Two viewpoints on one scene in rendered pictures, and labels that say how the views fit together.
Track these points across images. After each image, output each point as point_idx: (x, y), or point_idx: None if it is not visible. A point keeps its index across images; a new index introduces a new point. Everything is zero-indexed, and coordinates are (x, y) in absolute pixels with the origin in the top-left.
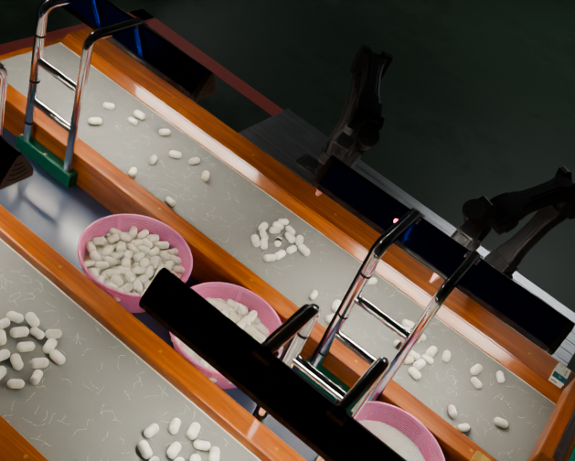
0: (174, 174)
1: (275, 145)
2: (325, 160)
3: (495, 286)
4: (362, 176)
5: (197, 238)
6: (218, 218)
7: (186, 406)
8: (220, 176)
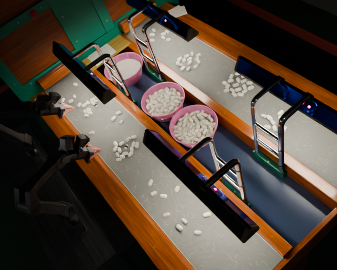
0: (166, 183)
1: (93, 245)
2: (91, 150)
3: (70, 54)
4: (96, 82)
5: (164, 137)
6: (150, 158)
7: (182, 76)
8: (141, 187)
